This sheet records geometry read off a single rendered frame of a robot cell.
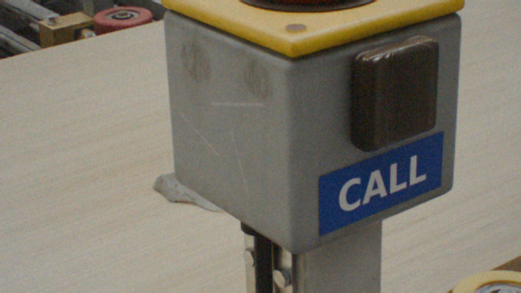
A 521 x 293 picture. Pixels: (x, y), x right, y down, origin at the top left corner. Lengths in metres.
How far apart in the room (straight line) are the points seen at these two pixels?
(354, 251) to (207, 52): 0.09
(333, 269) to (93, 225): 0.53
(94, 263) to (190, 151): 0.48
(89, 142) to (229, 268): 0.29
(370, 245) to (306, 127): 0.08
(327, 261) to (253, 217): 0.04
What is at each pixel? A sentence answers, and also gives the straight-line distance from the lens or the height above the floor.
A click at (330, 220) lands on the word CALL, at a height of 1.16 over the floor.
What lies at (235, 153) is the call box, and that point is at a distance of 0.31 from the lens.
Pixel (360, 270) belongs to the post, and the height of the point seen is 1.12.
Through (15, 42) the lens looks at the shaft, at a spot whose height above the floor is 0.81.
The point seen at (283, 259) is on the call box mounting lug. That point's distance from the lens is 0.34.
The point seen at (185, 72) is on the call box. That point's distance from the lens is 0.33.
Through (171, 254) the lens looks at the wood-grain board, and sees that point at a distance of 0.81.
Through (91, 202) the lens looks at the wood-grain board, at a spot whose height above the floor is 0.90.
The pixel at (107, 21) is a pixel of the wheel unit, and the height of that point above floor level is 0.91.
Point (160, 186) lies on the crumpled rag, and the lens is 0.90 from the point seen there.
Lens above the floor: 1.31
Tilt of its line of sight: 25 degrees down
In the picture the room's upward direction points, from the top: 2 degrees counter-clockwise
